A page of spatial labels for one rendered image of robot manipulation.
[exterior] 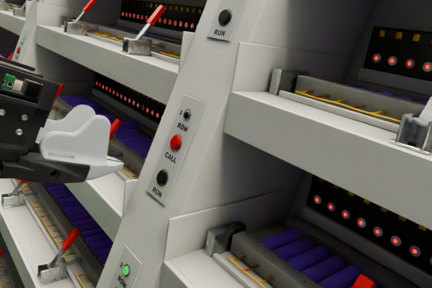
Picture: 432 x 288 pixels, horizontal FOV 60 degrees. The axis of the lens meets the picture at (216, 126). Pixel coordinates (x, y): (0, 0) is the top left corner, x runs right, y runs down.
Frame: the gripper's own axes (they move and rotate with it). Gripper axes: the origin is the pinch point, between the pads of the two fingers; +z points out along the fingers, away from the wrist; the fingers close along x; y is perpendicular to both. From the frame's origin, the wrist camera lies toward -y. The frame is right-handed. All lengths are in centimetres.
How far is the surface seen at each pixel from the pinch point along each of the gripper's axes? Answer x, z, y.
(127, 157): 18.7, 14.0, -3.3
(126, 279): -0.6, 7.1, -12.4
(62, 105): 50, 14, -3
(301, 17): -4.7, 13.5, 22.9
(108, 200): 9.5, 7.7, -7.3
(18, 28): 81, 8, 9
